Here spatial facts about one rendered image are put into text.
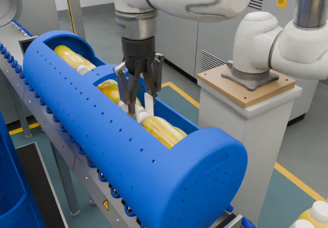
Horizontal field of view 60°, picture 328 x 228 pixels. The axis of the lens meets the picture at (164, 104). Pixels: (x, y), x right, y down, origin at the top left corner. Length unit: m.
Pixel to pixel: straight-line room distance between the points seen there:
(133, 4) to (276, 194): 1.85
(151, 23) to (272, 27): 0.64
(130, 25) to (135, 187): 0.33
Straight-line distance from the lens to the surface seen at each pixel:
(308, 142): 2.74
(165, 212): 0.58
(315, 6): 1.02
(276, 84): 1.26
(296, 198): 2.24
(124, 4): 0.59
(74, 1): 1.84
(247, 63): 1.18
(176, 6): 0.49
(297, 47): 1.06
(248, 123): 1.18
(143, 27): 0.60
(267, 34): 1.14
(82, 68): 1.04
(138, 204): 0.62
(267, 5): 2.34
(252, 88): 1.19
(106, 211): 0.95
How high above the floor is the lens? 1.61
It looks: 34 degrees down
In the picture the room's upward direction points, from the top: straight up
